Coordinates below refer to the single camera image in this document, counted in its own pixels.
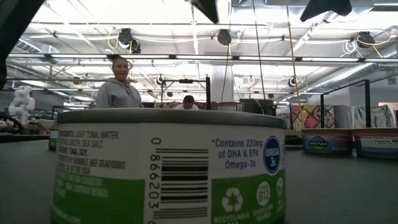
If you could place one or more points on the pale patterned cloth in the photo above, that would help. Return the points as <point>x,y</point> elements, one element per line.
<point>382,116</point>

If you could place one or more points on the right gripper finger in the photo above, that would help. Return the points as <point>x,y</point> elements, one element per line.
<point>326,6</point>

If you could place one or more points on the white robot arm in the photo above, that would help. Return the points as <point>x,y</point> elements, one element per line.
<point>21,102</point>

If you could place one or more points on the colourful patchwork quilt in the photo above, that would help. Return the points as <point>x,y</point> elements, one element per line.
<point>308,118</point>

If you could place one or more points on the black equipment box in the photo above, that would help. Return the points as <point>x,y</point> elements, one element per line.
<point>255,107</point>

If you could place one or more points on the white building column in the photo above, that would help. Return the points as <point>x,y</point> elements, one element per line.
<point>222,84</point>

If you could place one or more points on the black metal frame stand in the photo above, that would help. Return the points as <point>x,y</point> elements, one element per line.
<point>207,96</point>

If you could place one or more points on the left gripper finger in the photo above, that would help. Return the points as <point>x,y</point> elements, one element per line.
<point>210,7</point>

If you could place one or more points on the black metal shelf frame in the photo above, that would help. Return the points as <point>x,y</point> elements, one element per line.
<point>367,105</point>

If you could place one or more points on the long ceiling light bar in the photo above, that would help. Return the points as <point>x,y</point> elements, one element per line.
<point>202,57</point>

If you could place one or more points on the grey fabric panel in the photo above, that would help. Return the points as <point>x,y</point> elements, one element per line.
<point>343,116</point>

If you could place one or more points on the green white tuna can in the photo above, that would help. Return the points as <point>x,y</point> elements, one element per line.
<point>53,140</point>
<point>186,140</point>

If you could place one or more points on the person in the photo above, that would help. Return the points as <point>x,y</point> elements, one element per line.
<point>187,101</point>
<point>118,93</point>

